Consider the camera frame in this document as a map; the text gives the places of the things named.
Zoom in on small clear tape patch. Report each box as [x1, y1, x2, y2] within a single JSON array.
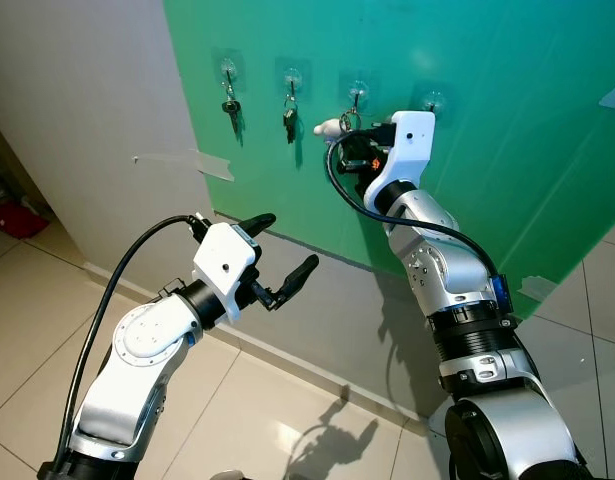
[[517, 274, 559, 302]]

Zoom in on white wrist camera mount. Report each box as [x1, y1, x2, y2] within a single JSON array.
[[193, 222, 261, 323], [364, 111, 437, 202]]

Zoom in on keys with white charm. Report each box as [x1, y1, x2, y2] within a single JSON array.
[[314, 112, 364, 141]]

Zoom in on green wall board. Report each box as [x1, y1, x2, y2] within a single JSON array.
[[163, 0, 615, 321]]

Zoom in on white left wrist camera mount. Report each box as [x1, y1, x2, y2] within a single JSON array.
[[193, 222, 261, 323]]

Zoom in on red cloth item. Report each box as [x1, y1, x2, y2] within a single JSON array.
[[0, 200, 50, 240]]

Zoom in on dark hanging key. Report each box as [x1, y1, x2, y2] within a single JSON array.
[[282, 98, 300, 143], [222, 92, 242, 137]]

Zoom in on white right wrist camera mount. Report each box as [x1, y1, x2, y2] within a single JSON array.
[[364, 111, 437, 202]]

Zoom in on clear tape strip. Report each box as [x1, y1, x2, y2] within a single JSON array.
[[132, 149, 236, 184]]

